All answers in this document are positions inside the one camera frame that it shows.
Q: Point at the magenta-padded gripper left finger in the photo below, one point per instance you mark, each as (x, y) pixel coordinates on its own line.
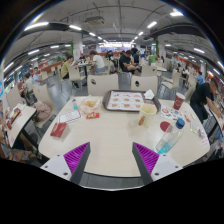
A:
(55, 165)

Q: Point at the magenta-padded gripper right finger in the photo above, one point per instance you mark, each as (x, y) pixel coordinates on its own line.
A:
(165, 165)

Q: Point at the clear bottle with blue cap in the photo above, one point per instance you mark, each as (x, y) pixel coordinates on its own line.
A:
(168, 137)

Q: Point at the red cardboard box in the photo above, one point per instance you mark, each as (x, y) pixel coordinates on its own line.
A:
(58, 129)

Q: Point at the flat round red coaster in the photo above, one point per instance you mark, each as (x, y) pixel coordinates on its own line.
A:
(164, 126)

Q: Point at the white and pink leaflet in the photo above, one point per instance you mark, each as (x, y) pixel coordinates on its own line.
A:
(203, 138)

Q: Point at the clear plastic packet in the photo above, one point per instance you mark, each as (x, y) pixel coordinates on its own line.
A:
(194, 126)

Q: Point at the white printed card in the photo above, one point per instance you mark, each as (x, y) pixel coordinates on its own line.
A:
(70, 116)

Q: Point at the colourful printed sticker sheet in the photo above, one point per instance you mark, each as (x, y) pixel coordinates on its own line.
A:
(169, 114)

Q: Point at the small red sauce packet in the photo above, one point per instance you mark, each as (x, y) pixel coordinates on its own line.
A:
(186, 117)

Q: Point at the white neighbouring table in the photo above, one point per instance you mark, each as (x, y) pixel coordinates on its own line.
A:
(20, 122)

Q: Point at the pink bag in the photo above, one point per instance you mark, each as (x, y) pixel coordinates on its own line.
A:
(42, 111)

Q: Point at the red flat snack packet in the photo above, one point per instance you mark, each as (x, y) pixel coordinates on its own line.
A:
(92, 115)

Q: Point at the small teal bottle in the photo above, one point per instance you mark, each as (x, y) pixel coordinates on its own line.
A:
(74, 104)

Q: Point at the red paper cup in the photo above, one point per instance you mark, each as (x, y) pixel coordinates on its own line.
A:
(178, 101)

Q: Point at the dark-edged neighbouring table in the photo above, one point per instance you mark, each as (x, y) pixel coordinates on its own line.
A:
(218, 124)

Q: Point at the clear plastic food bag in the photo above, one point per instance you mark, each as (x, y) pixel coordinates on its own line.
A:
(90, 104)

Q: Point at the plain cream chair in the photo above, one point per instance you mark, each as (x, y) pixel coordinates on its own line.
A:
(42, 94)

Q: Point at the white paper napkin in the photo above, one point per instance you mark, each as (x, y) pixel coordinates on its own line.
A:
(149, 94)

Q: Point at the dark food tray with liner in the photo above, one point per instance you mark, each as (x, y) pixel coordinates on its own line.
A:
(126, 100)

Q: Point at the person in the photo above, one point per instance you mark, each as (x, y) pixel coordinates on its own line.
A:
(199, 79)
(126, 62)
(152, 58)
(65, 69)
(35, 77)
(98, 62)
(201, 96)

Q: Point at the cream chair with round hole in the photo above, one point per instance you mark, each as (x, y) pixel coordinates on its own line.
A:
(105, 86)
(146, 85)

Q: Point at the cream dining chairs group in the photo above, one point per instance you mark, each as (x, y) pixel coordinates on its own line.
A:
(75, 73)

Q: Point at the ceiling strip lights group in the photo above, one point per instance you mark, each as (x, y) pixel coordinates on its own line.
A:
(36, 25)

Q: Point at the ceiling air conditioner unit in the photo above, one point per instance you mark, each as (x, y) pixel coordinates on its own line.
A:
(94, 20)

